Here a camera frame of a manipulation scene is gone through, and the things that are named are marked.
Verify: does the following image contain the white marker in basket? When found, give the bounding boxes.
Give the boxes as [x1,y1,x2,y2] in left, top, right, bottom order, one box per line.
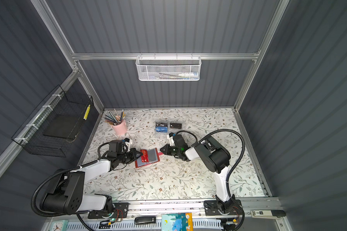
[178,72,199,79]

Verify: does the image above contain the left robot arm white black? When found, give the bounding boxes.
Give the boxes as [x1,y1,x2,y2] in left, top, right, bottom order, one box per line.
[31,138,143,217]

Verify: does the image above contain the floral table mat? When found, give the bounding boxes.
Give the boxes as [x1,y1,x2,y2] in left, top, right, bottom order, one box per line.
[66,108,265,202]

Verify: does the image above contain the blue vip card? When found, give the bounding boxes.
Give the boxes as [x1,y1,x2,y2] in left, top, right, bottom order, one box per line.
[155,127,168,133]

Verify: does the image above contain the black wire wall basket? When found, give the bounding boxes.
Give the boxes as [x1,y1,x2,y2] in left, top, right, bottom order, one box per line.
[12,88,93,157]

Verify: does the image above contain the dark brown card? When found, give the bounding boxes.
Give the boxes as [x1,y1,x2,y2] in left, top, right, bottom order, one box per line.
[170,123,182,130]

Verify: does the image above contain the pink pencil cup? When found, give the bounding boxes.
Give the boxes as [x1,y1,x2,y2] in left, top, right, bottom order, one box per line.
[111,120,128,136]

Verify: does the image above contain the small mint clock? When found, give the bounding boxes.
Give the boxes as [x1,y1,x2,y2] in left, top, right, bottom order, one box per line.
[49,220,68,231]

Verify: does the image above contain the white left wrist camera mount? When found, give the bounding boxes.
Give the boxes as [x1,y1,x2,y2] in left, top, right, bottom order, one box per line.
[124,138,133,146]

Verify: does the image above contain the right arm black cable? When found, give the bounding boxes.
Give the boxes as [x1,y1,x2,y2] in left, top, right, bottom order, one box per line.
[176,128,246,185]

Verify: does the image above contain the white wire mesh basket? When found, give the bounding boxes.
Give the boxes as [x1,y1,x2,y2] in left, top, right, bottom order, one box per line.
[136,57,202,81]

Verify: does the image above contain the red vip card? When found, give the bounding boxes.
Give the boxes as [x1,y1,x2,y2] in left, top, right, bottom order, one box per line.
[140,149,149,163]

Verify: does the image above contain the red leather card holder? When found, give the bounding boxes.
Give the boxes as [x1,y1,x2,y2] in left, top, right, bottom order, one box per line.
[135,148,163,168]

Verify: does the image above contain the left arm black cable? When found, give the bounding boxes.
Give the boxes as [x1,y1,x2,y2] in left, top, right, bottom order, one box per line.
[30,141,116,218]

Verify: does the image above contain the grey white handheld device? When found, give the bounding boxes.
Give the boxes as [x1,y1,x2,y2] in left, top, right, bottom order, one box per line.
[251,210,286,219]

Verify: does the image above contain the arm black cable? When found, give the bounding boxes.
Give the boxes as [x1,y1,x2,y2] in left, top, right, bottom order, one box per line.
[30,141,116,218]
[176,128,246,185]

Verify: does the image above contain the black notebook in basket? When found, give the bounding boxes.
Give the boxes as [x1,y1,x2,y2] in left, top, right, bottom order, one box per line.
[43,115,83,141]

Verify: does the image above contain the colourful picture book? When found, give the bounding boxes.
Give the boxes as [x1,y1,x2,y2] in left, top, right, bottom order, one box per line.
[161,213,193,231]

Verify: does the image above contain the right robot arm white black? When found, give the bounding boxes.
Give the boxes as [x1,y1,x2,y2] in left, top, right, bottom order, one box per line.
[160,133,233,214]

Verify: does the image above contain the black stapler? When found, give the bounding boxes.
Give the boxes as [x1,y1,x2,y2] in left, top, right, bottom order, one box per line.
[134,216,156,225]

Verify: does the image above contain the clear acrylic organizer tray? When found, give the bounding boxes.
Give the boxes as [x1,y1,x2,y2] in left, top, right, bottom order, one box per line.
[154,119,184,138]

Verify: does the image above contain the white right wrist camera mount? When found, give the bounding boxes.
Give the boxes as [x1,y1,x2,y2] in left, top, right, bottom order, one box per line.
[166,132,175,147]

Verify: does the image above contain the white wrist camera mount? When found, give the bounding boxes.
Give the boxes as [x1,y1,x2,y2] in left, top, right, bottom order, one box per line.
[124,138,133,146]
[166,132,175,147]

